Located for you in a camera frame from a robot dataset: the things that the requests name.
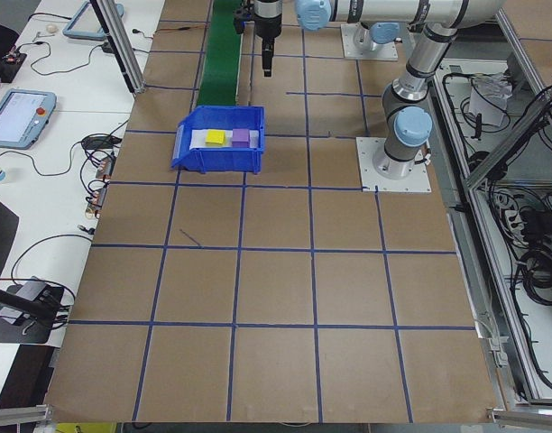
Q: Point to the purple foam block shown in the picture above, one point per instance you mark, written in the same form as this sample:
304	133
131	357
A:
241	138

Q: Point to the yellow foam block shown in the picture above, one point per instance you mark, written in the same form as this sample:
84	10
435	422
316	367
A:
216	137

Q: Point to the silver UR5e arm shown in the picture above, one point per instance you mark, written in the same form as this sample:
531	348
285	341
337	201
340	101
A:
384	32
416	58

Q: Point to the green conveyor belt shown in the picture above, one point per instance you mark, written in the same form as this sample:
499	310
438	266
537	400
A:
219	58

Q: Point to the blue plastic storage bin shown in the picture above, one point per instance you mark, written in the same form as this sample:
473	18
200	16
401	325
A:
222	163

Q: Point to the black power adapter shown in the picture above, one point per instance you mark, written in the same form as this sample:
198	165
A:
108	47

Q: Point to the light blue teach pendant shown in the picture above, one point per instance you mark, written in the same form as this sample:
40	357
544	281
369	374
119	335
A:
21	118
84	23

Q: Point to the small circuit board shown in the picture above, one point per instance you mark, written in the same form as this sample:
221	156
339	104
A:
105	168
95	200

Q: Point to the white round object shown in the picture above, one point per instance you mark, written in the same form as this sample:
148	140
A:
52	30

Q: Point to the white crumpled box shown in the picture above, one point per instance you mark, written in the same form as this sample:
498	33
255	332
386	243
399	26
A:
485	108

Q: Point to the white power strip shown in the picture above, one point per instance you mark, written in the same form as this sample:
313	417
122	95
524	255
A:
510	216

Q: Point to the black power brick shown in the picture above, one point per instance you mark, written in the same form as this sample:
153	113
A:
536	222

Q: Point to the grey box on stand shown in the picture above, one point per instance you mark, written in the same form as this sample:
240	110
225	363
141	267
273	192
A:
32	288

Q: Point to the black stand pole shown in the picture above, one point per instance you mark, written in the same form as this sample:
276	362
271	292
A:
5	297

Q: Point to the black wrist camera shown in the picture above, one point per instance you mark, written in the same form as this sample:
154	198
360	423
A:
239	22

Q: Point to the white square base plate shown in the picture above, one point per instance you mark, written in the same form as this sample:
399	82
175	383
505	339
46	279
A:
352	50
416	181

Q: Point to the aluminium profile post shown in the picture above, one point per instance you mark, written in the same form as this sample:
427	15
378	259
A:
122	49

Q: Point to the V-shaped metal bar frame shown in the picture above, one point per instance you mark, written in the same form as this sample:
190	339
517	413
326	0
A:
501	149

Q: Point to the black stand base plate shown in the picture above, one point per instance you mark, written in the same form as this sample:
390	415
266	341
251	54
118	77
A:
14	334

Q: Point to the aluminium frame bar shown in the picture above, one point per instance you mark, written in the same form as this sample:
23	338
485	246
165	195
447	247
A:
19	414
528	416

